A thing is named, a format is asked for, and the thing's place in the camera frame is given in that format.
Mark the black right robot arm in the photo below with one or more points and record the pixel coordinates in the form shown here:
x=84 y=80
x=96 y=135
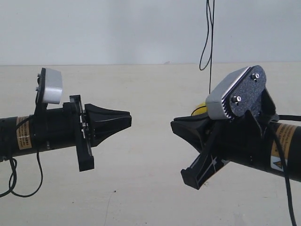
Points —
x=285 y=157

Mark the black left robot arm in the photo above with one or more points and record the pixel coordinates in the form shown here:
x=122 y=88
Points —
x=17 y=133

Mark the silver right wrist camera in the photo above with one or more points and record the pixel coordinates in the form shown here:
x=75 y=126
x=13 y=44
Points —
x=236 y=93

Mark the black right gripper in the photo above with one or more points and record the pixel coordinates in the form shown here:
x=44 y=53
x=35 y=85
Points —
x=246 y=141

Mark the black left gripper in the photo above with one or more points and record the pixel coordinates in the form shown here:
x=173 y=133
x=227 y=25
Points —
x=65 y=127

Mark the yellow tennis ball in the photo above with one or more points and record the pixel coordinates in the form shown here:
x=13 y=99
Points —
x=200 y=109

